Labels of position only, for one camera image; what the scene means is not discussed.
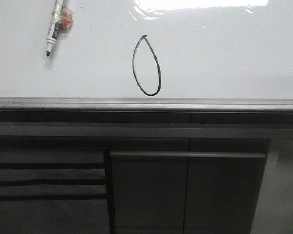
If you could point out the grey table frame rail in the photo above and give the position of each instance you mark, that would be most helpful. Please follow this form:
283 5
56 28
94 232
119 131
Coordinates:
202 125

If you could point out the grey striped fabric cover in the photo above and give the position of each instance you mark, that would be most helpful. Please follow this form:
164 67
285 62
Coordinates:
56 192

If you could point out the white whiteboard marker pen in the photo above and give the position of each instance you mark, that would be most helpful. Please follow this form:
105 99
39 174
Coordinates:
61 20

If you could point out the white whiteboard with aluminium frame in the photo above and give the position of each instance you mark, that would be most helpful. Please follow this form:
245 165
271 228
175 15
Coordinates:
178 55

